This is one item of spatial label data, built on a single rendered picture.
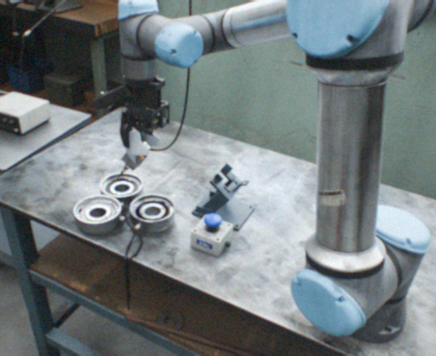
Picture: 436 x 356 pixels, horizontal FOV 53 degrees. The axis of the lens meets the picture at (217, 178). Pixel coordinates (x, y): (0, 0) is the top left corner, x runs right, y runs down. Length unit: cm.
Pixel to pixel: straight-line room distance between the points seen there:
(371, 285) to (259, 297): 30
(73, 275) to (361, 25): 104
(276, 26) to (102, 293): 82
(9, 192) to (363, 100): 91
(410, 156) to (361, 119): 199
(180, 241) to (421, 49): 167
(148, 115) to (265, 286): 43
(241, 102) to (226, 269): 184
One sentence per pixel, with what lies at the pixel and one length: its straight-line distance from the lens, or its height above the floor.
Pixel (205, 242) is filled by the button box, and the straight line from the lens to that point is 96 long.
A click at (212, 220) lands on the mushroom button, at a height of 87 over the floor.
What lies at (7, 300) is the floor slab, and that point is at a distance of 206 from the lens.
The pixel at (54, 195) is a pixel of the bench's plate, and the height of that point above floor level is 80.
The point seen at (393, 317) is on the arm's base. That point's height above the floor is 85.
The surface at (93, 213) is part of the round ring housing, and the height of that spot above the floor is 82.
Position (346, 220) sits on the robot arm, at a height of 111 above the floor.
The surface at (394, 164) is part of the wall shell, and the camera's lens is 258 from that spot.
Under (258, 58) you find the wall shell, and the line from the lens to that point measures 256.
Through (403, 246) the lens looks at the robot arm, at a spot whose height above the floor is 102.
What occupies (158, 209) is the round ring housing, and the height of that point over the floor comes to 82.
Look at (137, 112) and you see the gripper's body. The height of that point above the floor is 106.
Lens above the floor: 148
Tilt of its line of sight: 34 degrees down
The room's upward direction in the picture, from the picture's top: 4 degrees clockwise
